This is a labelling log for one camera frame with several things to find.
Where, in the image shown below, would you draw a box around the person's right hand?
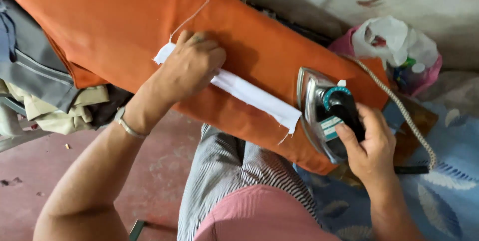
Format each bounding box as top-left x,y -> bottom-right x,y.
335,103 -> 397,186

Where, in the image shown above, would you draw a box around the person's left hand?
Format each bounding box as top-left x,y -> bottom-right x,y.
149,30 -> 227,103

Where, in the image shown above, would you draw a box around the white fabric strip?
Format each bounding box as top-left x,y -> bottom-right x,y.
153,42 -> 302,135

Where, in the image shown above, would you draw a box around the silver electric iron black handle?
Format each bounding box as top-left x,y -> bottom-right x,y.
297,67 -> 366,164

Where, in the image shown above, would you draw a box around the orange covered ironing board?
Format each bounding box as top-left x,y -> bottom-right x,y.
0,0 -> 390,175

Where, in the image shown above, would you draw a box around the grey striped trousers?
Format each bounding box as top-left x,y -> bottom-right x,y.
177,124 -> 322,241

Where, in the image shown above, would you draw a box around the heap of folded clothes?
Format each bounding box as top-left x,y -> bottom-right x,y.
0,0 -> 133,137

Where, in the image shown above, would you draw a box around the pink ribbed shirt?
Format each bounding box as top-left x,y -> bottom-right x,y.
193,184 -> 341,241

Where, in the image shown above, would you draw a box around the pink plastic bag with items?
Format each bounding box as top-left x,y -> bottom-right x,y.
329,15 -> 443,97

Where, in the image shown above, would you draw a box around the brown wooden board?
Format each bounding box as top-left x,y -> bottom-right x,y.
329,95 -> 439,187

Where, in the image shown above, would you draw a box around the light blue feather print blanket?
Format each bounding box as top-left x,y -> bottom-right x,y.
296,101 -> 479,241

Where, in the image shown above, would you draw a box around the silver bracelet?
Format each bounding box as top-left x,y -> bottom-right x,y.
114,107 -> 150,139

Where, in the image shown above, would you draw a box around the metal chair frame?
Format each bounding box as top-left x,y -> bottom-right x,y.
0,96 -> 53,153

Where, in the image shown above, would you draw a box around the braided iron power cord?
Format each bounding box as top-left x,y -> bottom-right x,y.
342,55 -> 438,175

